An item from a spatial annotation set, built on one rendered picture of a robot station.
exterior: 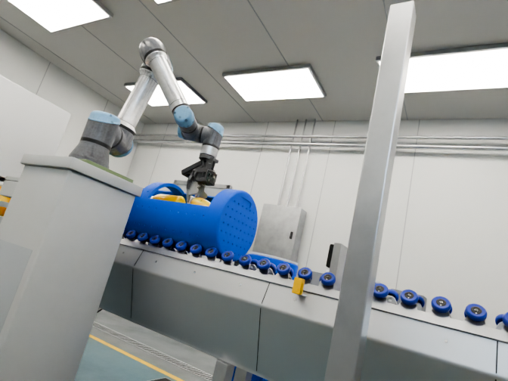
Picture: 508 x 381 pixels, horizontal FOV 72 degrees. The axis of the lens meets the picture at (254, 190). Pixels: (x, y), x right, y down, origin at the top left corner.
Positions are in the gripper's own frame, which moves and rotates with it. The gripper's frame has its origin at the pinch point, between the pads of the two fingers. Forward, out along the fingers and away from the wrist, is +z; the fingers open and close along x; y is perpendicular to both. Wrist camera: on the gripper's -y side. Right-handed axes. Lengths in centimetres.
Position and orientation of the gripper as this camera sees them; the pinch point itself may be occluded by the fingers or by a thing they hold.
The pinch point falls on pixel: (190, 200)
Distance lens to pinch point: 149.6
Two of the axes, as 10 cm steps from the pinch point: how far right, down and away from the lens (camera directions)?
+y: 8.4, 0.9, -5.3
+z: -2.4, 9.5, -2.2
